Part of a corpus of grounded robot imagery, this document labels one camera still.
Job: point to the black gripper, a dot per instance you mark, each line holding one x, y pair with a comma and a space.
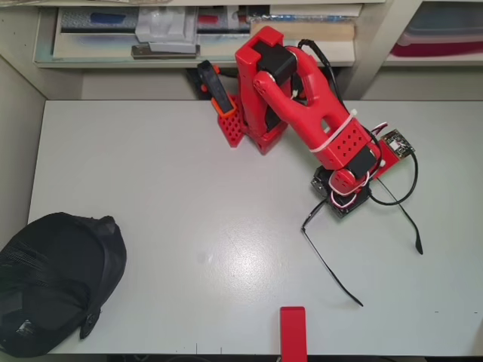
344, 208

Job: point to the black sunglasses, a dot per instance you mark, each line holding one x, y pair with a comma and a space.
419, 244

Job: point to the red robot arm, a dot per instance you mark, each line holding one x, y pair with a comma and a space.
302, 109

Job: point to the black orange table clamp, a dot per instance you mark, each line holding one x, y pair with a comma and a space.
215, 84

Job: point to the wooden plank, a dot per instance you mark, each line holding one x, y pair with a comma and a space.
320, 32

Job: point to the red clamp block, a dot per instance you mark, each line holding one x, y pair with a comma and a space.
293, 335

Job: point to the white shelf unit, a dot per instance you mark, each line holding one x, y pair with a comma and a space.
377, 37

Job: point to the white flat box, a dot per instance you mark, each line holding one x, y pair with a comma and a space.
317, 10

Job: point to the pink lidded plastic container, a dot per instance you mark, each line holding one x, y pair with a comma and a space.
434, 49

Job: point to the dark blister pack red tool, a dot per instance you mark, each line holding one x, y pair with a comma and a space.
207, 19

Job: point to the grey metal stapler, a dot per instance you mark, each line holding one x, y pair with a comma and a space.
166, 49

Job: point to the white plastic packaging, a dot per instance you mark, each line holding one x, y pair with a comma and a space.
158, 26

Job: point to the white shallow tray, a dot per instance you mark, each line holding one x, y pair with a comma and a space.
94, 49

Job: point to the dark blister pack blue tool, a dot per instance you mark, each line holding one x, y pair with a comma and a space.
105, 19

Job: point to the black baseball cap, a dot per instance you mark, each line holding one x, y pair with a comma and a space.
56, 271

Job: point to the wrist camera board red bracket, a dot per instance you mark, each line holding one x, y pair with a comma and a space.
398, 145

